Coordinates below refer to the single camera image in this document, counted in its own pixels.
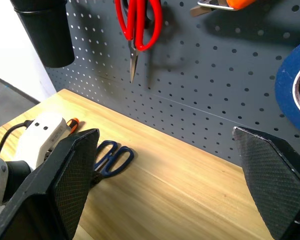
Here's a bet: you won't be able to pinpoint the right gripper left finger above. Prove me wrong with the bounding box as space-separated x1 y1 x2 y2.
0 128 101 240

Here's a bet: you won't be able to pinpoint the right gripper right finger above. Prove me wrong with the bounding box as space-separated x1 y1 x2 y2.
232 126 300 240

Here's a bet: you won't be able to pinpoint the blue tape roll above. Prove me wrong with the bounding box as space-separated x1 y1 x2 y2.
274 37 300 136

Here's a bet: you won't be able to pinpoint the orange-handled pliers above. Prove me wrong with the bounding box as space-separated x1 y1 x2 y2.
189 0 257 18

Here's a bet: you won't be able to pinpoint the orange and black hand tool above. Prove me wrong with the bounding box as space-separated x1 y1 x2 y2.
65 117 80 135

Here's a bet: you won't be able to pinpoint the grey pegboard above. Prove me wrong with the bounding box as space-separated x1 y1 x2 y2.
46 0 300 176

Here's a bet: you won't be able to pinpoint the black plastic cup holder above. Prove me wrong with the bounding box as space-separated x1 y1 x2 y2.
9 0 76 69

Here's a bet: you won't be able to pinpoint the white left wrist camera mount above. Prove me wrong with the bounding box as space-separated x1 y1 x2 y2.
14 112 68 171

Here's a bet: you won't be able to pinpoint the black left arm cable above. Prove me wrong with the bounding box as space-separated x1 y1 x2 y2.
0 119 35 158

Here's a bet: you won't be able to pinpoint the dark-handled scissors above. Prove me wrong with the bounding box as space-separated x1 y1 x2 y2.
91 139 135 185

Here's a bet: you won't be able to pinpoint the silver wire loop hook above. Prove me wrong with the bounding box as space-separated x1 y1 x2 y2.
196 0 235 11

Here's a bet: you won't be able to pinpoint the red-handled scissors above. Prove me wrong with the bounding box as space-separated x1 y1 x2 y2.
114 0 163 84

